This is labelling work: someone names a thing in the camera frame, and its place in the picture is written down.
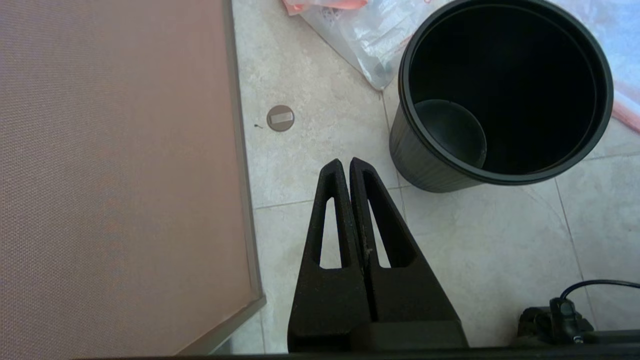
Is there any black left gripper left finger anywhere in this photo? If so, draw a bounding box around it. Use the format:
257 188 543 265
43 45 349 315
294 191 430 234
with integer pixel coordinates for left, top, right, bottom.
287 159 372 353

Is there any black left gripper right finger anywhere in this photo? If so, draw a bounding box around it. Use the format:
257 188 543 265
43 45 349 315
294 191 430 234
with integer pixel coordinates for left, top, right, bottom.
349 157 460 325

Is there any black round trash bin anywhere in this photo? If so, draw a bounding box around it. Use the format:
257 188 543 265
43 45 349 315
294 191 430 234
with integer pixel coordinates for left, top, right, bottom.
389 0 614 194

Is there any white red-printed trash bag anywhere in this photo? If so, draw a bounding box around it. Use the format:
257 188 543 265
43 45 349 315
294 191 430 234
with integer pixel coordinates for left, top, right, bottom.
282 0 453 91

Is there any round metal floor drain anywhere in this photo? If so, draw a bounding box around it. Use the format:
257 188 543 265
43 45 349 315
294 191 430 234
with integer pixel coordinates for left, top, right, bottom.
266 105 296 132

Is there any black base plug cable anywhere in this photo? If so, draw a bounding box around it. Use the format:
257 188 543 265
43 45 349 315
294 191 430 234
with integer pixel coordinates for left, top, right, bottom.
549 279 640 331

